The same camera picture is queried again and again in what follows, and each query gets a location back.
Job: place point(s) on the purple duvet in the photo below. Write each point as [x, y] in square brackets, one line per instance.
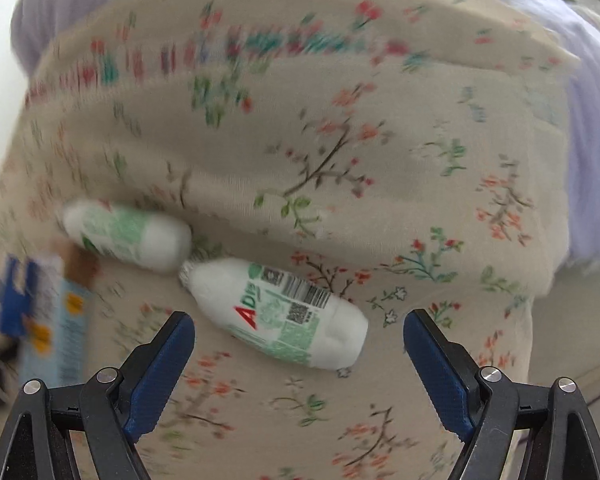
[597, 110]

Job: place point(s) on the beige floral blanket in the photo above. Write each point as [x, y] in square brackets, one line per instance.
[330, 110]

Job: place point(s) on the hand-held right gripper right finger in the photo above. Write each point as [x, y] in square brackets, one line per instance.
[435, 370]

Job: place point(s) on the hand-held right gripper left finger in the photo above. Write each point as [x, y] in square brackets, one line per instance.
[160, 375]

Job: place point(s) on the white green-label bottle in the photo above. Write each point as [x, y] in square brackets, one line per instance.
[130, 237]
[280, 310]

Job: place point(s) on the large blue carton box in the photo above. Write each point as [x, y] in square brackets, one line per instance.
[55, 320]

